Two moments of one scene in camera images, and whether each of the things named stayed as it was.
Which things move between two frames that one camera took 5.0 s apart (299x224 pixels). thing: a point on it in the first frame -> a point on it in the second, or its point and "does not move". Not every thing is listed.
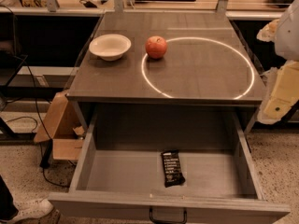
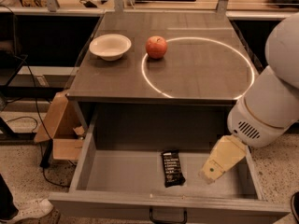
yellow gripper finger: x=281 y=93 -> x=228 y=151
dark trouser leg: x=7 y=207 does not move
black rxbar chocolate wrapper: x=173 y=173 does not move
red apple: x=156 y=47 does not move
